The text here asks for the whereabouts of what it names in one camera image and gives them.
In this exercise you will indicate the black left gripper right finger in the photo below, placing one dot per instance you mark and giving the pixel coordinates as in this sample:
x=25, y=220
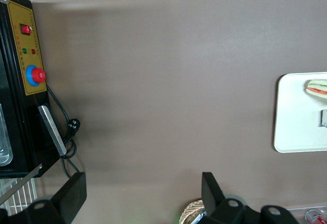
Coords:
x=222, y=211

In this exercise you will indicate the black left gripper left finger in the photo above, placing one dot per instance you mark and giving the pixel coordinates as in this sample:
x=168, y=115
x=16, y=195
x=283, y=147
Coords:
x=61, y=206

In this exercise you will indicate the cream plastic tray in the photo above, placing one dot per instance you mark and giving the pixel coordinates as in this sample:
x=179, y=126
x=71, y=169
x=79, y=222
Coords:
x=293, y=122

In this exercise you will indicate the foil snack pack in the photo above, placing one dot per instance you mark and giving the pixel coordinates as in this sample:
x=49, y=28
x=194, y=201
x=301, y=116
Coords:
x=200, y=215

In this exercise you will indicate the light wicker basket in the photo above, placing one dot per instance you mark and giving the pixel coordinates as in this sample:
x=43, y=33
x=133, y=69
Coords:
x=190, y=210

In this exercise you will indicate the metal pan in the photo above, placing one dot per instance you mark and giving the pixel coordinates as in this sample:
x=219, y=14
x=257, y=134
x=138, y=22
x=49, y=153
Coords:
x=5, y=157

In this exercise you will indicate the clear acrylic holder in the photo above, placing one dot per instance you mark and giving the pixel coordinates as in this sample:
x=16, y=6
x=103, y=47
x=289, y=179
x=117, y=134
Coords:
x=299, y=210

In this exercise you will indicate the black appliance with yellow panel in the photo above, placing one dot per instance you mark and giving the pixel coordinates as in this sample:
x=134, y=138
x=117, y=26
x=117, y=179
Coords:
x=23, y=132

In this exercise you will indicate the red drink can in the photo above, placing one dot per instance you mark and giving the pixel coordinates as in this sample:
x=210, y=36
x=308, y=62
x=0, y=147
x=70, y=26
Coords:
x=315, y=217

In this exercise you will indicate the plastic wrapped sandwich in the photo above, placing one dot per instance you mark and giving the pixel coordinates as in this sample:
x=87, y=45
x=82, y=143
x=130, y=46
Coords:
x=316, y=88

